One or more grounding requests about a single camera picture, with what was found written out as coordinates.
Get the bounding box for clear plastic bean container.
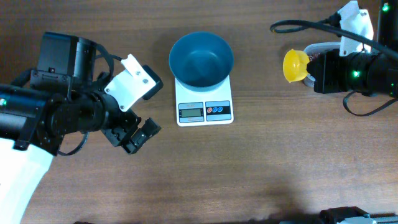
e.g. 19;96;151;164
303;42;340;88

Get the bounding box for red beans in container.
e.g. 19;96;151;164
308;53;322;62

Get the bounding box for yellow measuring scoop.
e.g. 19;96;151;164
282;49;310;83

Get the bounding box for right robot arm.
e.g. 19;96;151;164
307;1;397;98

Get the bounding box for white digital kitchen scale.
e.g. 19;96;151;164
175;77;234;127

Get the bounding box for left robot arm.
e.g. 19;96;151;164
1;32;163;223

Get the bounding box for blue plastic bowl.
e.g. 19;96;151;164
169;31;234;92

